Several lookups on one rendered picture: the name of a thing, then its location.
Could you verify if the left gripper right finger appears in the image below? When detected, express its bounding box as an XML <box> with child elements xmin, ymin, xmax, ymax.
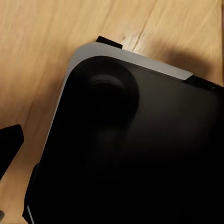
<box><xmin>209</xmin><ymin>124</ymin><xmax>224</xmax><ymax>162</ymax></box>

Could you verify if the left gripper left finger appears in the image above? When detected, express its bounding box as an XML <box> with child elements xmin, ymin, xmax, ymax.
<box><xmin>0</xmin><ymin>124</ymin><xmax>24</xmax><ymax>180</ymax></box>

